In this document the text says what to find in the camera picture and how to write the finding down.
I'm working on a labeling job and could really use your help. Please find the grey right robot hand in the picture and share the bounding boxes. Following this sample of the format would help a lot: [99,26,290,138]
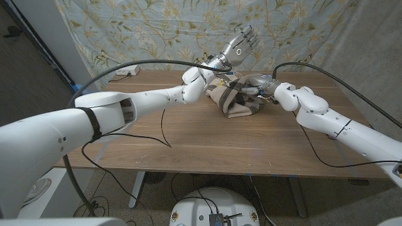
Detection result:
[241,73,282,97]

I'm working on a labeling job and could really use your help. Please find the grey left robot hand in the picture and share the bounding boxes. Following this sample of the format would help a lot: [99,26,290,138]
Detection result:
[216,24,261,72]

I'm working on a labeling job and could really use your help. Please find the beige plaid scarf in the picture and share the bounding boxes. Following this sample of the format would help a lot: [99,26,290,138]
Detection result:
[204,71,266,119]

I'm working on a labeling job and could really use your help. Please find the floral printed backdrop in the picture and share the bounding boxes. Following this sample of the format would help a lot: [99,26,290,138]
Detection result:
[55,0,359,92]

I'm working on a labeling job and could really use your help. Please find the white power strip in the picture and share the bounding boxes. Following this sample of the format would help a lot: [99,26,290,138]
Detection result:
[115,65,141,76]

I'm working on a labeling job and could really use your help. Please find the grey metal table leg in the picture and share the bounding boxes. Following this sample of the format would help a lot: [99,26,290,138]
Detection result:
[128,171,147,209]
[287,177,308,218]

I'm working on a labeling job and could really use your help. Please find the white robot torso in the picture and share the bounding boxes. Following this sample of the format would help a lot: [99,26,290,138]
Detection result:
[169,186,261,226]

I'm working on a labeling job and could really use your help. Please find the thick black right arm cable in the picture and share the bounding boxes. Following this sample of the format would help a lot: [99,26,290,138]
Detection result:
[271,62,402,129]

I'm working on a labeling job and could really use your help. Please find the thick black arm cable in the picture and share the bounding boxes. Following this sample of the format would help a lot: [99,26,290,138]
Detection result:
[271,62,402,129]
[62,59,233,217]

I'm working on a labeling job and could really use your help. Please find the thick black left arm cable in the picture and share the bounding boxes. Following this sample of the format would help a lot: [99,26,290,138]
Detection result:
[62,59,233,217]

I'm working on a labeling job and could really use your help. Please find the thin black right arm wire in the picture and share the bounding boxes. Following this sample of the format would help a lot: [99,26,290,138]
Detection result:
[291,111,402,169]

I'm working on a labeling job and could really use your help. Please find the thin black arm wire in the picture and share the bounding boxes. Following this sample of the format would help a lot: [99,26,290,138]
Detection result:
[80,108,173,202]
[291,111,402,169]

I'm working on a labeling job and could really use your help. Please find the thin black left arm wire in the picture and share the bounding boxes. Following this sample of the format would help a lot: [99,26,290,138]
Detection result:
[80,108,173,202]

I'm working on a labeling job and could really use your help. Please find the black power strip cord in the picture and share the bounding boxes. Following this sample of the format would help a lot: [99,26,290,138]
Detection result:
[108,73,131,84]

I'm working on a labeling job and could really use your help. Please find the black wall hook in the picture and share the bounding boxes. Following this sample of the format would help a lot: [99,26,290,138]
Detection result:
[3,25,23,38]

